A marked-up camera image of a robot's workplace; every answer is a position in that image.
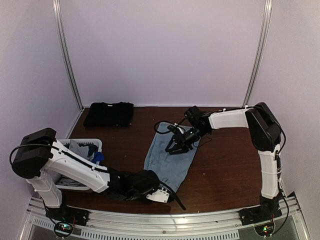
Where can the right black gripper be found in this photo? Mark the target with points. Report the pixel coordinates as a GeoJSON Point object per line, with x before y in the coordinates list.
{"type": "Point", "coordinates": [181, 141]}

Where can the light blue denim garment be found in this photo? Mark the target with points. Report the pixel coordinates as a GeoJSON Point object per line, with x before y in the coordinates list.
{"type": "Point", "coordinates": [171, 169]}

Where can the black t-shirt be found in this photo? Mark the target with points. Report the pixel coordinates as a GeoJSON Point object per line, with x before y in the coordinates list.
{"type": "Point", "coordinates": [103, 114]}

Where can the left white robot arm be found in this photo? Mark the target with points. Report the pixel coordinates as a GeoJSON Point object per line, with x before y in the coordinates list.
{"type": "Point", "coordinates": [41, 151]}

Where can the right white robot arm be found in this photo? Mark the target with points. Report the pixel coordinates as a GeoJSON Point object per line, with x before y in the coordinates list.
{"type": "Point", "coordinates": [265, 132]}

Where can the white laundry basket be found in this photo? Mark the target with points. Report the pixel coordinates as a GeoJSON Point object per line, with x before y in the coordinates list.
{"type": "Point", "coordinates": [95, 145]}

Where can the blue garment in basket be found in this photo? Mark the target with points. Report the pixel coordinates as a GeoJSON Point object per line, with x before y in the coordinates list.
{"type": "Point", "coordinates": [98, 157]}

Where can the grey garment in basket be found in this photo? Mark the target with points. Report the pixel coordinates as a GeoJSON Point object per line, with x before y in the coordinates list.
{"type": "Point", "coordinates": [82, 151]}

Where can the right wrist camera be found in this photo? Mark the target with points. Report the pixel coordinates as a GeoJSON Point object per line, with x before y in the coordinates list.
{"type": "Point", "coordinates": [175, 129]}

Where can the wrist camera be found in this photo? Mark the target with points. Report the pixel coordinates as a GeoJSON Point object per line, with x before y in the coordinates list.
{"type": "Point", "coordinates": [175, 129]}
{"type": "Point", "coordinates": [160, 196]}

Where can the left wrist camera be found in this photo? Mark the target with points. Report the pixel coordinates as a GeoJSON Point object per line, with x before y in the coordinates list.
{"type": "Point", "coordinates": [160, 196]}

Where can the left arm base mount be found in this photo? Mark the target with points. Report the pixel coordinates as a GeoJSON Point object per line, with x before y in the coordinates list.
{"type": "Point", "coordinates": [70, 215]}

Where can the front aluminium rail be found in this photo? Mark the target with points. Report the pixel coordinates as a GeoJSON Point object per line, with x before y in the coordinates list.
{"type": "Point", "coordinates": [219, 225]}

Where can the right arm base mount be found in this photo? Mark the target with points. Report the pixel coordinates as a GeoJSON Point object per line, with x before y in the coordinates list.
{"type": "Point", "coordinates": [254, 215]}

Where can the right aluminium frame post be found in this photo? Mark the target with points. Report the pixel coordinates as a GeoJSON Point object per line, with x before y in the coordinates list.
{"type": "Point", "coordinates": [264, 30]}

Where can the aluminium frame post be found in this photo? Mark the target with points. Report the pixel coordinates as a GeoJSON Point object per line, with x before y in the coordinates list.
{"type": "Point", "coordinates": [65, 53]}
{"type": "Point", "coordinates": [264, 30]}

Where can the left aluminium frame post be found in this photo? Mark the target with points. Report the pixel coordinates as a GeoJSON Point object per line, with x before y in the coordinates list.
{"type": "Point", "coordinates": [65, 53]}

